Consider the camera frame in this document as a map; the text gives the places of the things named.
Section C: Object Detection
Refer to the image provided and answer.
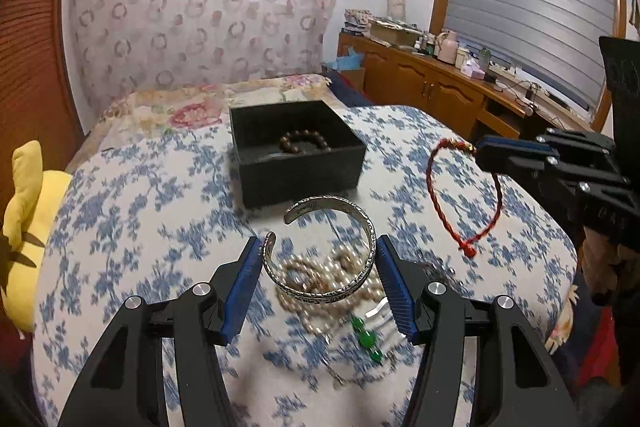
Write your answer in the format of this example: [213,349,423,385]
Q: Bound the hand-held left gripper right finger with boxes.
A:
[375,234,583,427]

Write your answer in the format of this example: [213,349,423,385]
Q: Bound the pink floral quilt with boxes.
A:
[65,74,333,170]

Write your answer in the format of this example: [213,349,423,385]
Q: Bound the ring patterned curtain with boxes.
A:
[66,0,342,110]

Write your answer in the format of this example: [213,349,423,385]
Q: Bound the box with blue paper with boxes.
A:
[321,48,367,90]

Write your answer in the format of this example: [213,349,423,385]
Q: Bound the stack of patterned bags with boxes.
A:
[342,9,375,38]

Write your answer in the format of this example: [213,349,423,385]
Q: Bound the brown louvered wardrobe door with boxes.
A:
[0,0,87,358]

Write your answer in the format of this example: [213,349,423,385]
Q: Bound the red string bracelet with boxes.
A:
[426,138,503,259]

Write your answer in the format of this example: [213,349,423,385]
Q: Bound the wooden cabinet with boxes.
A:
[337,31,601,144]

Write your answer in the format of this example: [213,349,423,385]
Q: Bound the white power strip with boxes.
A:
[487,61,576,110]

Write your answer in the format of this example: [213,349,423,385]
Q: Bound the pink tissue box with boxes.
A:
[460,58,487,81]

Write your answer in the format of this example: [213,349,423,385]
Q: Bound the yellow plush toy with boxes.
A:
[0,141,74,342]

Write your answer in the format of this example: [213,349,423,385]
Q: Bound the cardboard box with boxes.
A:
[367,19,422,48]

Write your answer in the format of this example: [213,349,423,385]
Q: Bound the silver cuff bracelet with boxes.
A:
[261,195,379,303]

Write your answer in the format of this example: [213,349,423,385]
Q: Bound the dark blue blanket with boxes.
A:
[329,73,375,108]

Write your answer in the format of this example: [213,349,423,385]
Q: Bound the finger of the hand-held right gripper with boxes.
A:
[476,151,632,218]
[478,129,616,158]

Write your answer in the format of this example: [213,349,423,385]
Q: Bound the person's right hand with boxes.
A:
[581,231,626,307]

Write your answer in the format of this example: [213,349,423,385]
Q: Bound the black jewelry box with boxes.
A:
[229,100,367,208]

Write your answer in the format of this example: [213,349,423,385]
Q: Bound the brown wooden bead bracelet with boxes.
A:
[279,131,332,154]

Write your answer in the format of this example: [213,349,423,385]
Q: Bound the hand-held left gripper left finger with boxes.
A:
[57,237,263,427]

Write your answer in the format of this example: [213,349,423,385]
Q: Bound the pink kettle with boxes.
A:
[434,29,459,64]

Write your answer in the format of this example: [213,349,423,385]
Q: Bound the pearl necklace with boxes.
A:
[277,244,416,358]

